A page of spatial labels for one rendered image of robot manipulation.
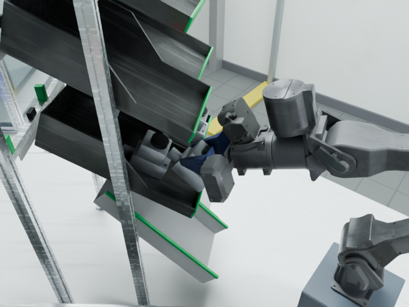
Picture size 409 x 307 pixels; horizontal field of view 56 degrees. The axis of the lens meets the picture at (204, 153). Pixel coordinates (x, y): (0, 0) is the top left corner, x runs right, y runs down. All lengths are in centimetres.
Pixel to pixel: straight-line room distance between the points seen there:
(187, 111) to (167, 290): 50
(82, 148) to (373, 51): 256
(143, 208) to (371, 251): 41
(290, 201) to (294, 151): 62
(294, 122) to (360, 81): 258
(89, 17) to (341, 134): 34
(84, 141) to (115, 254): 49
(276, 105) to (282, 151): 8
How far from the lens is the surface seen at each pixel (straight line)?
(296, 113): 51
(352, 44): 301
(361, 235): 66
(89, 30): 47
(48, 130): 63
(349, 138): 53
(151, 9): 46
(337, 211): 117
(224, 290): 96
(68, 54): 53
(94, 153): 62
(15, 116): 148
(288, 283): 99
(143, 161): 65
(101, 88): 50
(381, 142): 54
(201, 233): 85
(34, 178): 131
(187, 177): 64
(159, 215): 79
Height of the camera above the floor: 169
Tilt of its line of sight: 40 degrees down
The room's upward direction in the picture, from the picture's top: straight up
